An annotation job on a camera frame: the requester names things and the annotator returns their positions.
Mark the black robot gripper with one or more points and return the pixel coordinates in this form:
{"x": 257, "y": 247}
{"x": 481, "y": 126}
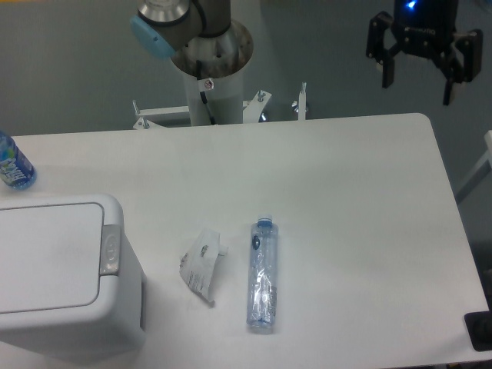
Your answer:
{"x": 425, "y": 29}

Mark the grey trash can push button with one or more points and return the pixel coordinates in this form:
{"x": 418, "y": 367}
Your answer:
{"x": 110, "y": 250}

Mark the white trash can body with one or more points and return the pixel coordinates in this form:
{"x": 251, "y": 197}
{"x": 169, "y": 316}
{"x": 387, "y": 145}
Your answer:
{"x": 113, "y": 323}

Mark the white trash can lid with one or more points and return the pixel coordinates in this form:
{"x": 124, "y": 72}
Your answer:
{"x": 50, "y": 257}

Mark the white stand at right edge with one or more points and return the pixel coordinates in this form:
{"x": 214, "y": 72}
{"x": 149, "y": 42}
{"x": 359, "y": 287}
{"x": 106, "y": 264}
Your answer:
{"x": 476, "y": 174}

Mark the empty clear plastic bottle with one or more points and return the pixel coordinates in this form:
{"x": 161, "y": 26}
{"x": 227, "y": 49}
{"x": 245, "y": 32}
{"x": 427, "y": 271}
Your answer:
{"x": 263, "y": 276}

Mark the black object at table edge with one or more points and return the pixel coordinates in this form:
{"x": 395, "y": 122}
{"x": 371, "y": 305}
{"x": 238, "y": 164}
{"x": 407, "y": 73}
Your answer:
{"x": 479, "y": 329}

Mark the crumpled white paper wrapper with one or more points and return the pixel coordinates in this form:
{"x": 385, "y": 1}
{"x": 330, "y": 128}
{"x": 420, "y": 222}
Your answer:
{"x": 197, "y": 265}

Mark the blue labelled water bottle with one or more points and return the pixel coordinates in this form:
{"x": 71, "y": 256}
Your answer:
{"x": 17, "y": 171}

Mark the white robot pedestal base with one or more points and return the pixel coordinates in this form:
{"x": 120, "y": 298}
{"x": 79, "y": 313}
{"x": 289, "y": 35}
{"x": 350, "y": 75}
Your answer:
{"x": 215, "y": 82}

